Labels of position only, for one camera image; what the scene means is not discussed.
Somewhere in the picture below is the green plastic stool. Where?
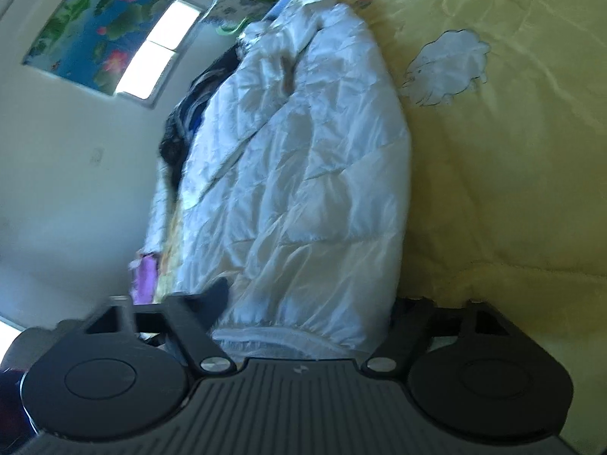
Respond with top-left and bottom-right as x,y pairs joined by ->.
215,0 -> 281,39

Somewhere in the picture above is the purple cloth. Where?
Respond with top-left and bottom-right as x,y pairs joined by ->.
129,252 -> 160,305

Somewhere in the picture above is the window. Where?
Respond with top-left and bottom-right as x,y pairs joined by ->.
116,0 -> 210,111

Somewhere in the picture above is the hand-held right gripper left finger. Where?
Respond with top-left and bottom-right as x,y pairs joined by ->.
83,276 -> 236,380

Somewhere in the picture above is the light blue sheet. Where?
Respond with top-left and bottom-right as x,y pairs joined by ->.
268,0 -> 310,25

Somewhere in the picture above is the yellow printed blanket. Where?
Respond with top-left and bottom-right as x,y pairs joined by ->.
156,0 -> 607,437

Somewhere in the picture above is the patterned pillow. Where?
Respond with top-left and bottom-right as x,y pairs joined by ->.
203,0 -> 267,30

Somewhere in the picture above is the white puffer jacket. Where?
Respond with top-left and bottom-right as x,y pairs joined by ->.
180,0 -> 412,348

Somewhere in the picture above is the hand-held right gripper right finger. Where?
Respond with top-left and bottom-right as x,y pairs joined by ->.
363,296 -> 526,380

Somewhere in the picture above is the pile of dark clothes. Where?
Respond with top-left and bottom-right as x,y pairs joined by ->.
159,40 -> 248,187

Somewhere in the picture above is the lotus wall poster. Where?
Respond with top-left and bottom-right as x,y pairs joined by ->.
21,0 -> 182,96

